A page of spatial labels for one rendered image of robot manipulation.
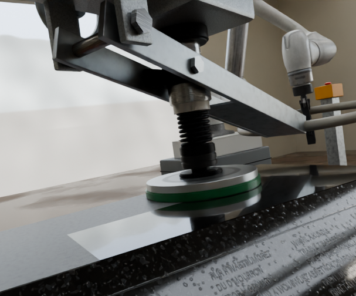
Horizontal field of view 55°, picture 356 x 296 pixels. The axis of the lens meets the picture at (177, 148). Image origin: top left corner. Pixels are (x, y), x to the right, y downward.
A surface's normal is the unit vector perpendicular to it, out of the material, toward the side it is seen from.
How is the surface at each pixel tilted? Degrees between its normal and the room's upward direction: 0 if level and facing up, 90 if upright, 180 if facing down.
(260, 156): 90
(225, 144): 90
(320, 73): 90
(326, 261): 45
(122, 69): 90
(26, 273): 0
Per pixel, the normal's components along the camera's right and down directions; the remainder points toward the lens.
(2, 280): -0.15, -0.99
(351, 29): -0.81, 0.15
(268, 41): 0.56, -0.04
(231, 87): 0.76, -0.07
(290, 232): 0.23, -0.71
